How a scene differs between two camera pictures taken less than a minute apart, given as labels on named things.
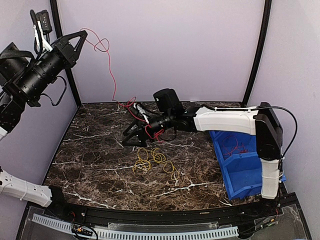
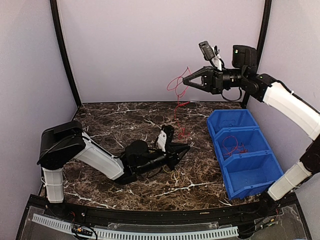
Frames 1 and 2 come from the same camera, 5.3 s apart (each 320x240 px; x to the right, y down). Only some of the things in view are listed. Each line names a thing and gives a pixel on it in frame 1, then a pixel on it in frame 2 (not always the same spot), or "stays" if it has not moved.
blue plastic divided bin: x=238 y=156 stays
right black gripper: x=143 y=142 → x=213 y=79
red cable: x=133 y=99 → x=177 y=93
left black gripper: x=69 y=54 → x=173 y=155
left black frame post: x=57 y=19 stays
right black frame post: x=264 y=38 stays
